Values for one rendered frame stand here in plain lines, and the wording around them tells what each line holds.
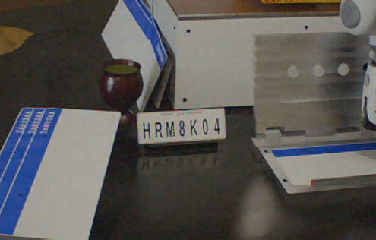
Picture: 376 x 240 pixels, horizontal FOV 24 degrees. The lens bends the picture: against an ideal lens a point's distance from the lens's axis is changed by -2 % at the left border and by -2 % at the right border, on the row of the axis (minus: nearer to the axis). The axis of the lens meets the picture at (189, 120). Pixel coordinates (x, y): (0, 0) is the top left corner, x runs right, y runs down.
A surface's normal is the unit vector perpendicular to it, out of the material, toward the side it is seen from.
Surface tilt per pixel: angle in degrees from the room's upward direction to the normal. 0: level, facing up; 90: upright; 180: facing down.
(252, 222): 0
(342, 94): 75
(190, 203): 0
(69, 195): 0
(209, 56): 90
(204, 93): 90
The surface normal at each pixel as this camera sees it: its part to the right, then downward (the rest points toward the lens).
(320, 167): 0.04, -0.90
